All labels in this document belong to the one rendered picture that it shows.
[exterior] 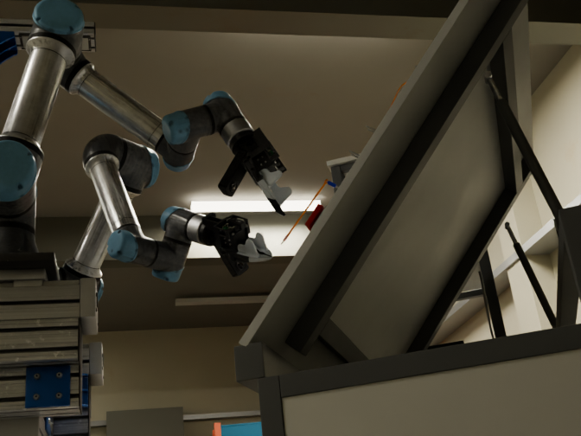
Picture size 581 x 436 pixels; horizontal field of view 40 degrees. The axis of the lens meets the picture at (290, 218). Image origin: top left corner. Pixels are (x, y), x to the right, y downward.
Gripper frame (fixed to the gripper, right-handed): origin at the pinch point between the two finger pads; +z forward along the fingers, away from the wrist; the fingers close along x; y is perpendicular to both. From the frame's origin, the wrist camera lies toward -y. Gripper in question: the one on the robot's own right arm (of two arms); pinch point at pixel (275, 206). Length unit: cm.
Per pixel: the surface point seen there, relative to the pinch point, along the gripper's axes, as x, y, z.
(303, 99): 326, 68, -260
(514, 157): 46, 64, 1
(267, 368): -21.9, -17.5, 40.5
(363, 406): -24, -7, 56
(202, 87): 283, 9, -284
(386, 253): 11.1, 15.5, 19.8
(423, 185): 7.0, 31.1, 12.5
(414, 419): -24, -1, 63
